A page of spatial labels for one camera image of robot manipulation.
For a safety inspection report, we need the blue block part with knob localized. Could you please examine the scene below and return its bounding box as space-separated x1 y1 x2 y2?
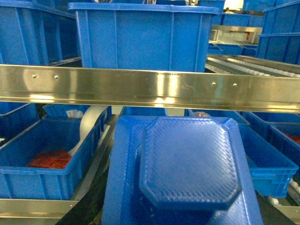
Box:
101 116 263 225

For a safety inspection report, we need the large blue bin upper shelf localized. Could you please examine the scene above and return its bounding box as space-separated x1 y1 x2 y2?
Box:
68 2 219 72

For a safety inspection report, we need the stainless steel shelf rack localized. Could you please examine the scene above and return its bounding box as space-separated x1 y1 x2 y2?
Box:
0 53 300 225

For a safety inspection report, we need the blue bin with red parts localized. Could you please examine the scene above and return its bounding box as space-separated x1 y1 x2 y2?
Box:
0 117 103 200

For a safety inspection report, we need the blue bin lower right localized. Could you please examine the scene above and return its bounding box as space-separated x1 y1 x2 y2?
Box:
239 125 299 198

